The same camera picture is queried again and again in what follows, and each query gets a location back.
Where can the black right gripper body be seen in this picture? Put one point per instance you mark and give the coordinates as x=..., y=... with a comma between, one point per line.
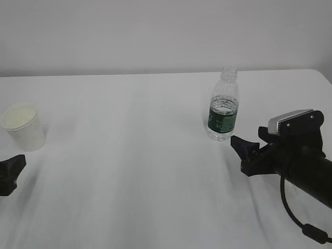
x=302, y=137

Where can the white paper cup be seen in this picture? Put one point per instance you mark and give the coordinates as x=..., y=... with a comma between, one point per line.
x=23, y=125

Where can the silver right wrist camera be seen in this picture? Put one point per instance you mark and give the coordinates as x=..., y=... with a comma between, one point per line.
x=275, y=123

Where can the clear green-label water bottle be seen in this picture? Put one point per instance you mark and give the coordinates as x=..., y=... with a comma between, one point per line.
x=224, y=105

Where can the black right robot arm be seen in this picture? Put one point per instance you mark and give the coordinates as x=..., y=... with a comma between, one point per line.
x=312, y=175

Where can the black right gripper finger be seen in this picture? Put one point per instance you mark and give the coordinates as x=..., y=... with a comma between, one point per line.
x=264, y=135
x=247, y=151

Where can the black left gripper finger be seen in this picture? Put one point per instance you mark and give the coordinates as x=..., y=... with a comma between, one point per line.
x=10, y=171

